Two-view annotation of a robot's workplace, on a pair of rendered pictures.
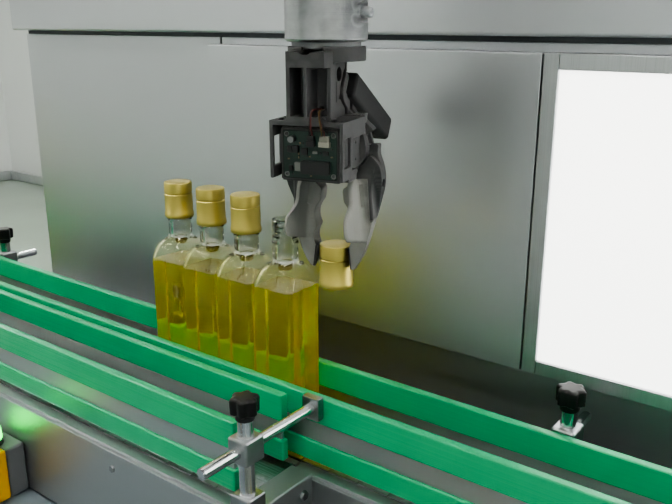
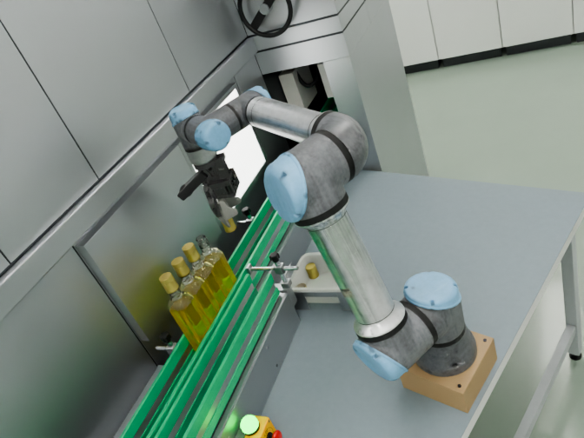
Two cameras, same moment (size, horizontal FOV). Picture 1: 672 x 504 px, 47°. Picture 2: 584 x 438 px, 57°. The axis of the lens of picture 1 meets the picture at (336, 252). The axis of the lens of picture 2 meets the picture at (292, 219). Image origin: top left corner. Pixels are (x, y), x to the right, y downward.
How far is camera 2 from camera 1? 1.61 m
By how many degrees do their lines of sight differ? 85
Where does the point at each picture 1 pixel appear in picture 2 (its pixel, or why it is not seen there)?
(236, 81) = (106, 246)
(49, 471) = (255, 402)
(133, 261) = (94, 416)
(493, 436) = (250, 236)
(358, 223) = (230, 201)
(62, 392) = (236, 368)
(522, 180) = not seen: hidden behind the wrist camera
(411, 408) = (238, 255)
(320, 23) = not seen: hidden behind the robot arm
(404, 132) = (165, 199)
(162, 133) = (69, 327)
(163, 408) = (259, 303)
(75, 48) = not seen: outside the picture
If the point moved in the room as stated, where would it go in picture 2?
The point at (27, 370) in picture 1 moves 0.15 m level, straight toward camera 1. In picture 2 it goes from (222, 394) to (268, 353)
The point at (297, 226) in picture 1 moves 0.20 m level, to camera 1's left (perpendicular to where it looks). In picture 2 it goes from (230, 214) to (245, 250)
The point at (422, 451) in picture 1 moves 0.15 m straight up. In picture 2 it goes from (265, 242) to (248, 204)
